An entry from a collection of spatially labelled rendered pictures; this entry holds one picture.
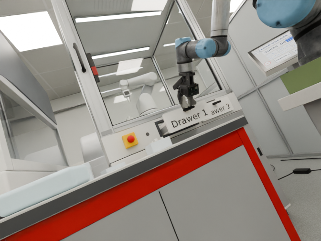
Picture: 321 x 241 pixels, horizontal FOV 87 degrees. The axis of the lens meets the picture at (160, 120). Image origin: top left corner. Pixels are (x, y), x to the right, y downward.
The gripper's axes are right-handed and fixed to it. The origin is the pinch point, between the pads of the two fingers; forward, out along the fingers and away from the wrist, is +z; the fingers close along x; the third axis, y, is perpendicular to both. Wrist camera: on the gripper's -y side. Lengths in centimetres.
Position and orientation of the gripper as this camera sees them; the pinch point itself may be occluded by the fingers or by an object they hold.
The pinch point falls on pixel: (186, 108)
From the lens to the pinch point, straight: 95.5
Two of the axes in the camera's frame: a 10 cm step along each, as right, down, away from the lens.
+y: 4.6, 2.9, -8.4
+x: 8.8, -3.1, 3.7
